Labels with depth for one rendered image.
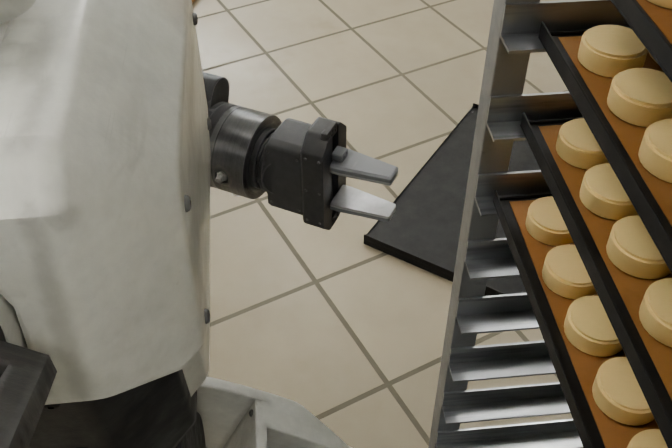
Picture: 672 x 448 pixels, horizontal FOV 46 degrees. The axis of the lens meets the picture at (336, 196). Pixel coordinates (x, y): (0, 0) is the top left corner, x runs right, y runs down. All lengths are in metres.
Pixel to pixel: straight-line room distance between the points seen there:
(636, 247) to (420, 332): 1.08
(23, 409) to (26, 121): 0.11
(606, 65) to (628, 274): 0.16
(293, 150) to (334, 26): 1.86
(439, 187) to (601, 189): 1.31
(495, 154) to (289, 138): 0.19
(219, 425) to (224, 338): 0.88
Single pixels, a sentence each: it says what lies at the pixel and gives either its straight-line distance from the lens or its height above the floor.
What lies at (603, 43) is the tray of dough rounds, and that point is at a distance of 0.64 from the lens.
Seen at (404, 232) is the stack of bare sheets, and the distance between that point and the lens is 1.82.
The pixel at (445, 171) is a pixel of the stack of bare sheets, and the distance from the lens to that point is 1.99.
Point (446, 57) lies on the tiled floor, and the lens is 2.45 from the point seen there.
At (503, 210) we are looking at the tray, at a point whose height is 0.78.
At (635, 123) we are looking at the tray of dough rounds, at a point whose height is 0.95.
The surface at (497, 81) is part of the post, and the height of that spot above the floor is 0.90.
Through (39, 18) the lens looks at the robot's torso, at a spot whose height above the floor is 1.11.
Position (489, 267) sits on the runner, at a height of 0.68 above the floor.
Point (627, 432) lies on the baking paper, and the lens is 0.64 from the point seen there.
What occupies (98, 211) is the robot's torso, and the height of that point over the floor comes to 1.08.
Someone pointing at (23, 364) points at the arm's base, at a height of 1.06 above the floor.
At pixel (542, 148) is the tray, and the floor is 0.86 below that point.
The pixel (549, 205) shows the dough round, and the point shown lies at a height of 0.79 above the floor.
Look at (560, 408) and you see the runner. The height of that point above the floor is 0.41.
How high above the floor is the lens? 1.29
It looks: 42 degrees down
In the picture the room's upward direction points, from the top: straight up
